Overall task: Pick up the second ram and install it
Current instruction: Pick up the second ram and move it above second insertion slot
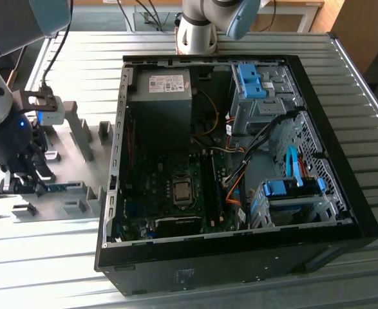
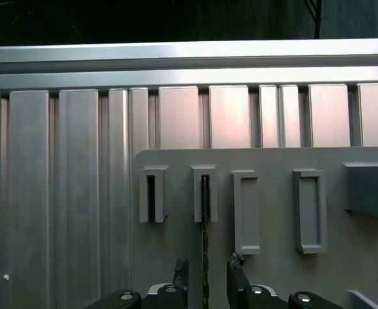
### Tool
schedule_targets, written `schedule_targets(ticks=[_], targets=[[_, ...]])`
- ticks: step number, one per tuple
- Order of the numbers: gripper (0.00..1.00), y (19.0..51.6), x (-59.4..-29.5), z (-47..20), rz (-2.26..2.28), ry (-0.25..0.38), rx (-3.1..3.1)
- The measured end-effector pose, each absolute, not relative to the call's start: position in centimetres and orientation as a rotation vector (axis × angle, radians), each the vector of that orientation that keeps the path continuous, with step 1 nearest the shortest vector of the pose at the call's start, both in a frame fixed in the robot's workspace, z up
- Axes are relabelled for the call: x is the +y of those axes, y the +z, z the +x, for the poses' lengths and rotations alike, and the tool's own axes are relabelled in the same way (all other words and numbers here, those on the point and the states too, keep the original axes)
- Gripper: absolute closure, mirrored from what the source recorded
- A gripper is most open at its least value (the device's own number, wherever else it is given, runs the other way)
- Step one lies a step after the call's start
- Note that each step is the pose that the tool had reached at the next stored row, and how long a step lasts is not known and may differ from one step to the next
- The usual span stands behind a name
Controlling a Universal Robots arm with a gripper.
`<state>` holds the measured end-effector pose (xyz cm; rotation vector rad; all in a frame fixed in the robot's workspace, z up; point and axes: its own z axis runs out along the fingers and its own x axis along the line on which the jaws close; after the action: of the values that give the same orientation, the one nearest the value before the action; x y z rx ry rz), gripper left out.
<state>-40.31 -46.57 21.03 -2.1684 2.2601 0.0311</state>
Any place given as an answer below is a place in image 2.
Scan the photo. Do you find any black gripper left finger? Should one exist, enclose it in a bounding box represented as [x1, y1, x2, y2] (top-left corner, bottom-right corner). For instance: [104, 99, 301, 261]
[85, 257, 189, 309]

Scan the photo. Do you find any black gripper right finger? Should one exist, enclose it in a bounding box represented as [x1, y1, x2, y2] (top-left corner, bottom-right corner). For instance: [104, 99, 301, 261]
[226, 252, 345, 309]

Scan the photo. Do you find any blue RAM stick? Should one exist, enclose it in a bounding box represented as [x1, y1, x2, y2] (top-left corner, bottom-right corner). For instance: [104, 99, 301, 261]
[200, 174, 211, 309]

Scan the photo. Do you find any grey plastic parts rack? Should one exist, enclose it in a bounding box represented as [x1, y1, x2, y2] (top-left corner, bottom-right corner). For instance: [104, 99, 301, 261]
[131, 144, 378, 309]

